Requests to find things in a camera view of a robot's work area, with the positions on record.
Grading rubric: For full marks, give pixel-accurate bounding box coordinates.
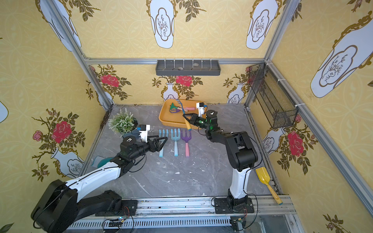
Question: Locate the grey wall shelf tray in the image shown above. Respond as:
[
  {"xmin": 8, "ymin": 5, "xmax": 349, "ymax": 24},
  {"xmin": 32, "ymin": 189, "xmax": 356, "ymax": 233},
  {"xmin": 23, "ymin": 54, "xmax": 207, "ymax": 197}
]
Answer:
[{"xmin": 155, "ymin": 59, "xmax": 221, "ymax": 76}]

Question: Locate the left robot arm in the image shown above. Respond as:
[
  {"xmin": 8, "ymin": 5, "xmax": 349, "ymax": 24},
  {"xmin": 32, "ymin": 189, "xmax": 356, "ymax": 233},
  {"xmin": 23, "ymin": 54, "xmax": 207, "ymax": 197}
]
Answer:
[{"xmin": 31, "ymin": 136, "xmax": 168, "ymax": 233}]

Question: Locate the orange plastic storage box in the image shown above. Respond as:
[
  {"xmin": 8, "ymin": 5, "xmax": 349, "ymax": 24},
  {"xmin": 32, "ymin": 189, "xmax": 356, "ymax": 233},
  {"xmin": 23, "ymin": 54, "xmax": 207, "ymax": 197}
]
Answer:
[{"xmin": 159, "ymin": 99, "xmax": 203, "ymax": 128}]

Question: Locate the purple cultivator pink handle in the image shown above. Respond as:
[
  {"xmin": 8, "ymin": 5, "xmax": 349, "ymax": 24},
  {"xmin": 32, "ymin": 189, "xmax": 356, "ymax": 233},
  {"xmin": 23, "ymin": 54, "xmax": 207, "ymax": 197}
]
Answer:
[{"xmin": 184, "ymin": 107, "xmax": 196, "ymax": 112}]

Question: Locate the black wire mesh basket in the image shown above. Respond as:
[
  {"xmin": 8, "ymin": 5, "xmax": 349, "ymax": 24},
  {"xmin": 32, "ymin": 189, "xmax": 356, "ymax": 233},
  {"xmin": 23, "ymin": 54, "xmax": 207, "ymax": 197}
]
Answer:
[{"xmin": 246, "ymin": 63, "xmax": 298, "ymax": 129}]

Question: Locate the green rake wooden handle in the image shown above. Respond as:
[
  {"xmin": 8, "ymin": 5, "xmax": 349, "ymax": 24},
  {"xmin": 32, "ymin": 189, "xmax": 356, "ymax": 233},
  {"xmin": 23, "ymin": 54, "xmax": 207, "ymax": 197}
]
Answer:
[{"xmin": 170, "ymin": 103, "xmax": 182, "ymax": 114}]

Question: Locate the light blue hand rake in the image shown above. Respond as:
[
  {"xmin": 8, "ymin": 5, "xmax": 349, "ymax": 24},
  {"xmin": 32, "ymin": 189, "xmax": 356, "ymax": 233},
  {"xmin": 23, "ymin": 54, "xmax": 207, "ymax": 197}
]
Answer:
[
  {"xmin": 171, "ymin": 129, "xmax": 181, "ymax": 156},
  {"xmin": 159, "ymin": 129, "xmax": 169, "ymax": 157}
]

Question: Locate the yellow scoop wooden handle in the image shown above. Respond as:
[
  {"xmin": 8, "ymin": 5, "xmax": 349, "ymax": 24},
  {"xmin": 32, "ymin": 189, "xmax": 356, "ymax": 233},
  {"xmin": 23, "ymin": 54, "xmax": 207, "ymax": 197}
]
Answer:
[{"xmin": 255, "ymin": 167, "xmax": 283, "ymax": 205}]

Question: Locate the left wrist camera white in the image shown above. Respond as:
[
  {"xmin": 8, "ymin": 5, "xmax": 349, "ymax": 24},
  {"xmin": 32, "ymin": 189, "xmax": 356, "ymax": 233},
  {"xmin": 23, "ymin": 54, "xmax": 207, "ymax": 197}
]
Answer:
[{"xmin": 137, "ymin": 124, "xmax": 150, "ymax": 143}]

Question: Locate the purple rake pink handle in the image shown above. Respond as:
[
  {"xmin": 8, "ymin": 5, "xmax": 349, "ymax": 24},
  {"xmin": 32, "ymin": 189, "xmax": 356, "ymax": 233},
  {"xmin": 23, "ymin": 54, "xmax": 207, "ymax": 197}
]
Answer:
[{"xmin": 181, "ymin": 129, "xmax": 192, "ymax": 157}]

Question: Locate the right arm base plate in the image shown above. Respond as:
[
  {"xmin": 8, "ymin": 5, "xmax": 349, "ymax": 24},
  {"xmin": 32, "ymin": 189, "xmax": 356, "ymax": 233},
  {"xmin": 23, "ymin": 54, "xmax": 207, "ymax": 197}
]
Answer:
[{"xmin": 211, "ymin": 196, "xmax": 254, "ymax": 214}]

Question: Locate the artificial green white plant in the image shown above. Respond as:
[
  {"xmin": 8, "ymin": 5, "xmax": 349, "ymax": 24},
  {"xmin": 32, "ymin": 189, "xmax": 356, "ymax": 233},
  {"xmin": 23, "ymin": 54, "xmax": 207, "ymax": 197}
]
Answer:
[{"xmin": 108, "ymin": 109, "xmax": 134, "ymax": 134}]

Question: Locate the teal garden glove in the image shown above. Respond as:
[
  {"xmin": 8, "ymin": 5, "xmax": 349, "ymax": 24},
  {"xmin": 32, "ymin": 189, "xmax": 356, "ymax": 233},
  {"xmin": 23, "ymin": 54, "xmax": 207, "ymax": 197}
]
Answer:
[{"xmin": 91, "ymin": 156, "xmax": 113, "ymax": 169}]

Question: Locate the aluminium front rail frame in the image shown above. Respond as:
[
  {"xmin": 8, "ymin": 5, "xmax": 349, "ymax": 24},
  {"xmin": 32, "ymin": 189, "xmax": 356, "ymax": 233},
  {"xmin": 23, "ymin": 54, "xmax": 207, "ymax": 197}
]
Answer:
[{"xmin": 67, "ymin": 195, "xmax": 305, "ymax": 233}]

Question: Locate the blue cultivator yellow handle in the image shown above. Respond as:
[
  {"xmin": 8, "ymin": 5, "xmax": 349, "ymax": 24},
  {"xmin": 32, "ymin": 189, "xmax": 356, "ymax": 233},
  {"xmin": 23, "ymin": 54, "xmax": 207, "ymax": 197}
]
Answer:
[{"xmin": 176, "ymin": 98, "xmax": 193, "ymax": 131}]

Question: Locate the blue faceted plant pot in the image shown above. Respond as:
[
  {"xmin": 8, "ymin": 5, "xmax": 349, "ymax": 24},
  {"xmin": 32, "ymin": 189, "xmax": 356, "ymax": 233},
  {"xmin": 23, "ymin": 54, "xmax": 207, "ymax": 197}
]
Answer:
[{"xmin": 121, "ymin": 118, "xmax": 140, "ymax": 139}]

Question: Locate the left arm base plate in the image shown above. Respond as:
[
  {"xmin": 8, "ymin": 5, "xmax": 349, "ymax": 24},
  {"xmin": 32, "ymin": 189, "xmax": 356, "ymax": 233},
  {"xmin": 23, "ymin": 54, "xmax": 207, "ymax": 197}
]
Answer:
[{"xmin": 95, "ymin": 199, "xmax": 138, "ymax": 216}]

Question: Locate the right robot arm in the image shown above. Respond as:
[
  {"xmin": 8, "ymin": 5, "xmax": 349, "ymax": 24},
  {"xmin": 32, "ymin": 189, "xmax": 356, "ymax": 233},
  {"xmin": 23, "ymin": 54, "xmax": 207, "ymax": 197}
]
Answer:
[{"xmin": 183, "ymin": 110, "xmax": 258, "ymax": 207}]

